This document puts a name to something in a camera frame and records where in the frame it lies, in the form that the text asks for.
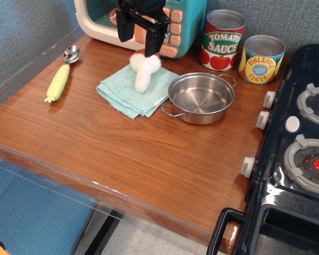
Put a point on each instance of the white stove knob upper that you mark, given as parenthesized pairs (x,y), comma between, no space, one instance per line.
(269,99)

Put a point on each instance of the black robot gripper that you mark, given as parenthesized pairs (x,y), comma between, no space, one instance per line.
(147,14)

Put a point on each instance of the pineapple slices can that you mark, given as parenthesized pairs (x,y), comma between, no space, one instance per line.
(261,58)

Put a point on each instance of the white round stove button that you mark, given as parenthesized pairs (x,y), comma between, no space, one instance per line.
(292,124)

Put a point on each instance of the teal toy microwave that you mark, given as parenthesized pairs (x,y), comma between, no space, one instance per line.
(98,20)

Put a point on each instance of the grey upper stove burner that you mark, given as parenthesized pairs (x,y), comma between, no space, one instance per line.
(308,103)

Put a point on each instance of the white plush mushroom toy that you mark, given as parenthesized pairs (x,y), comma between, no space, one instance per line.
(144,68)

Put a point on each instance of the small steel pan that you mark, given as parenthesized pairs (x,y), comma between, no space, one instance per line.
(200,98)

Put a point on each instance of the white stove knob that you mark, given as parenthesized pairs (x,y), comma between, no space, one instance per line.
(247,166)
(262,119)
(269,99)

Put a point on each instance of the grey lower stove burner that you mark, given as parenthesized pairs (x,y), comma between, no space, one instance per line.
(301,162)

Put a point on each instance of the tomato sauce can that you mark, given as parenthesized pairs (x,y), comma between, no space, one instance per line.
(223,33)

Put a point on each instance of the grey stove burner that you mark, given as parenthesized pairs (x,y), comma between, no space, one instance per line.
(301,162)
(308,103)

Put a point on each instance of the black toy stove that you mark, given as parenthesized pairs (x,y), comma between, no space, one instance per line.
(282,199)

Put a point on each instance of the light blue folded cloth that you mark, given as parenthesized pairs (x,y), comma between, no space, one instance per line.
(119,90)

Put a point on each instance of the white stove knob middle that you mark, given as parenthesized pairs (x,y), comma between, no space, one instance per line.
(262,119)

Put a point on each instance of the spoon with yellow-green handle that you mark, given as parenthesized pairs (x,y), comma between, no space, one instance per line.
(57,85)

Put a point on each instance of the white stove knob lower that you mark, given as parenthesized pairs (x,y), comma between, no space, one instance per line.
(247,166)

